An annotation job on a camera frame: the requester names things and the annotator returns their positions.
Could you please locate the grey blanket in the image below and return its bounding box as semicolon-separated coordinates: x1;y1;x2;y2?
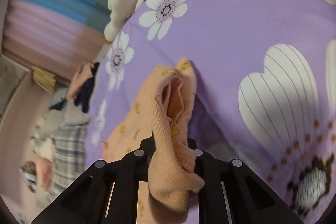
35;101;90;136

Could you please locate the light pink garment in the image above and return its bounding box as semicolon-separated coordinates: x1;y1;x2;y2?
35;157;53;191

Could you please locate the pink folded garment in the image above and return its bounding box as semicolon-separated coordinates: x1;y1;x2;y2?
66;62;95;100

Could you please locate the purple floral bed sheet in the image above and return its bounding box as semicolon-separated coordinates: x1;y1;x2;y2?
85;0;335;223

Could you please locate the pink curtain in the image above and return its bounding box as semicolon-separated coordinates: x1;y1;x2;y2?
2;0;105;81

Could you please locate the orange bear print garment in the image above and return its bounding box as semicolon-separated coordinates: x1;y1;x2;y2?
102;57;205;223

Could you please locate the plaid pillow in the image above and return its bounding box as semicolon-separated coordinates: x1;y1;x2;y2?
30;121;90;196

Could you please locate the dark navy garment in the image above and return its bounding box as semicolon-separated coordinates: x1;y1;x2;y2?
49;62;100;113

